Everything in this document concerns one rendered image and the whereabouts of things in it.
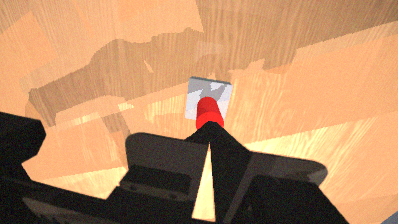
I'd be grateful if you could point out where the grey block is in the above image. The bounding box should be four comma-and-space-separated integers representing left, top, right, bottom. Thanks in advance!
185, 76, 234, 121

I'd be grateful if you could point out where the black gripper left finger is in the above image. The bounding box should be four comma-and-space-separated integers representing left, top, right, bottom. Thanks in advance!
125, 121, 213, 212

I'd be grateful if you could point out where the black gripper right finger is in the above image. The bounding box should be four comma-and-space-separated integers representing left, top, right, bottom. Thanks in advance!
210, 121, 328, 224

